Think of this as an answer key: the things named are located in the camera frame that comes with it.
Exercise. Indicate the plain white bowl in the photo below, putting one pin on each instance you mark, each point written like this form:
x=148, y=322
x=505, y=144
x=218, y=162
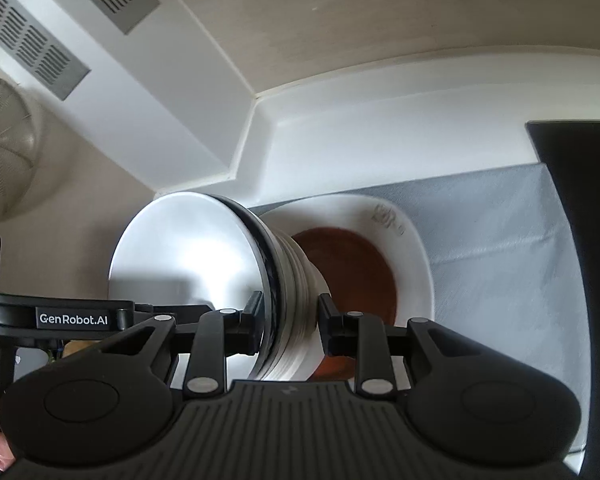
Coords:
x=189, y=248

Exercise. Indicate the cream white bowl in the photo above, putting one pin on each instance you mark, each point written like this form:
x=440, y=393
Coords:
x=297, y=350

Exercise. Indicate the grey counter mat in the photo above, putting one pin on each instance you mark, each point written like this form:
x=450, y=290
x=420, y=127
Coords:
x=505, y=268

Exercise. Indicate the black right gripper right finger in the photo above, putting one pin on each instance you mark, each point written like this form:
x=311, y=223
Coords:
x=362, y=337

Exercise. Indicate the grey vent grille left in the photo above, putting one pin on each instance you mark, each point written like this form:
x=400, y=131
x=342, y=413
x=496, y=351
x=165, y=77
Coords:
x=38, y=51

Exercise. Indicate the white floral plate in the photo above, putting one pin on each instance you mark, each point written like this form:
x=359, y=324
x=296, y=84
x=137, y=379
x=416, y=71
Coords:
x=387, y=227

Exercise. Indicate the orange red plate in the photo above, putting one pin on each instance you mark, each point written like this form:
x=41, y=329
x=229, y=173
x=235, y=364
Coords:
x=358, y=278

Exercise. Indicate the metal mesh strainer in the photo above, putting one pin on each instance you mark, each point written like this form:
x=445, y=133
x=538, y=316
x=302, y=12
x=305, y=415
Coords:
x=21, y=142

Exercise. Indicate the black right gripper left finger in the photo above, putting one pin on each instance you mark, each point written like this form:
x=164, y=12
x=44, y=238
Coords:
x=217, y=335

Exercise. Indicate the black gas stove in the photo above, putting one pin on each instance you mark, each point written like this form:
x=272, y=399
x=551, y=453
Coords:
x=571, y=151

